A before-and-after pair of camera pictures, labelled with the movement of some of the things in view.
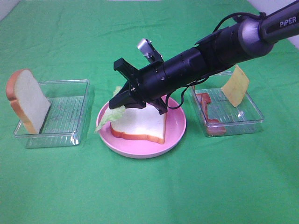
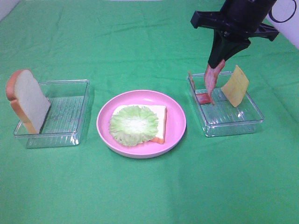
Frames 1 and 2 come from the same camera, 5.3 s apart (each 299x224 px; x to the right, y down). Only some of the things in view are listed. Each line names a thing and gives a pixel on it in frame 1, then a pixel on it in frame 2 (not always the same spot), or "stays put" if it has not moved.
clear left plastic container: x=67 y=122 stays put
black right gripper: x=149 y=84 to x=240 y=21
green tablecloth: x=251 y=178 stays put
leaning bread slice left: x=25 y=93 stays put
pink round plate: x=135 y=148 stays put
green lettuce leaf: x=113 y=114 to x=131 y=125
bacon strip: x=213 y=127 to x=211 y=75
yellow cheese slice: x=236 y=87 stays put
